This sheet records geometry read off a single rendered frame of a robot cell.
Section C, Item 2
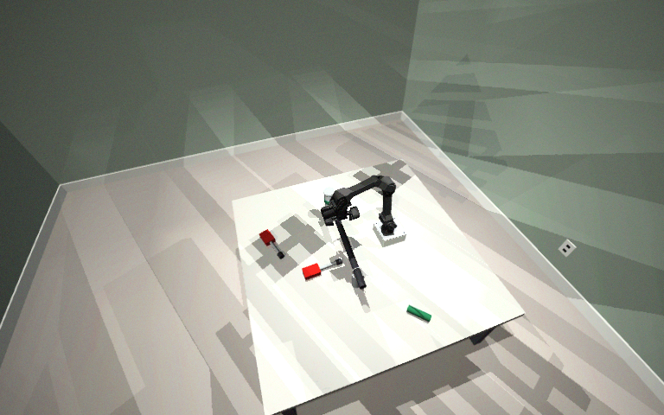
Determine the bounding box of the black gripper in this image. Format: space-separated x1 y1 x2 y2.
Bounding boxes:
324 206 360 227

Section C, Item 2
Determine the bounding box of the grey metal post with cap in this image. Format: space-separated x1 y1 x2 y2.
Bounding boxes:
323 187 335 201

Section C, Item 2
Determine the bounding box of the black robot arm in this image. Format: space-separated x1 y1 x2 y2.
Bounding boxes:
321 175 397 236

